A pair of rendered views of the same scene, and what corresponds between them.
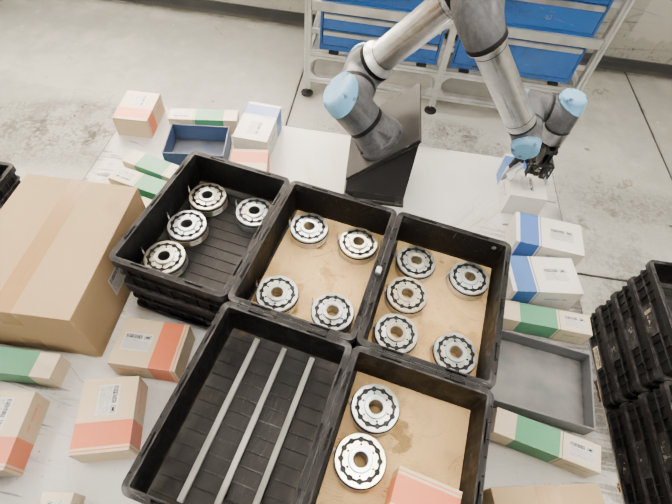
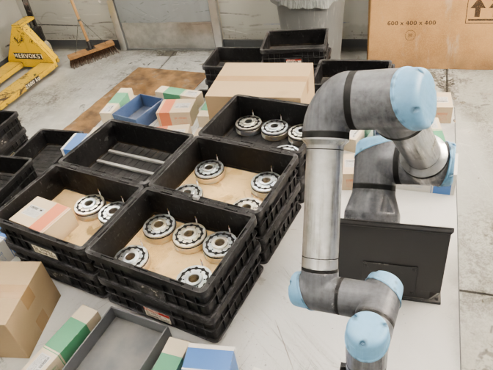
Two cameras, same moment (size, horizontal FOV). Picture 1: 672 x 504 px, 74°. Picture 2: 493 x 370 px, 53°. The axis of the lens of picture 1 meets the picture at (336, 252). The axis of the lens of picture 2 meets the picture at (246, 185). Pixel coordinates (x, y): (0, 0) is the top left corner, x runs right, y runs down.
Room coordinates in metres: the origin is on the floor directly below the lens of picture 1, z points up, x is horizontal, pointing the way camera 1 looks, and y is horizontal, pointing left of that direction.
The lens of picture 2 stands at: (1.14, -1.12, 1.87)
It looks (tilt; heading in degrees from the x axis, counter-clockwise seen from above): 39 degrees down; 111
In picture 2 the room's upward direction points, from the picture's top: 10 degrees counter-clockwise
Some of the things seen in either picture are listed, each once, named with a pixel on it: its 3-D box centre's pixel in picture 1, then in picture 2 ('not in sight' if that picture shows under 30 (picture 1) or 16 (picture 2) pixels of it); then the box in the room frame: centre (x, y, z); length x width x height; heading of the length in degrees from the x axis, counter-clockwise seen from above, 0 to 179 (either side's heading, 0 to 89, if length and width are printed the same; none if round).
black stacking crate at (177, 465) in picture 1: (251, 418); (130, 162); (0.24, 0.13, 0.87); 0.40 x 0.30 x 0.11; 167
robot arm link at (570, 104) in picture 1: (565, 111); (367, 343); (1.12, -0.60, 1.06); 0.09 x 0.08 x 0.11; 80
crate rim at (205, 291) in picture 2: (439, 291); (172, 236); (0.56, -0.25, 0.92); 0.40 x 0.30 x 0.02; 167
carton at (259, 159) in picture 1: (249, 174); (362, 171); (1.04, 0.32, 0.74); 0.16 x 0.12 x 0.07; 7
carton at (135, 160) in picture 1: (161, 172); (359, 128); (1.01, 0.60, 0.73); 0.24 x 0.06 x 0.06; 73
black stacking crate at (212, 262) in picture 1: (210, 230); (266, 135); (0.70, 0.33, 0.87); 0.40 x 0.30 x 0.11; 167
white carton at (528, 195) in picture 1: (520, 185); not in sight; (1.14, -0.60, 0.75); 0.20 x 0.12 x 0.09; 178
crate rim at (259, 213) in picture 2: (319, 253); (224, 172); (0.63, 0.04, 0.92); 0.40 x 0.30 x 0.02; 167
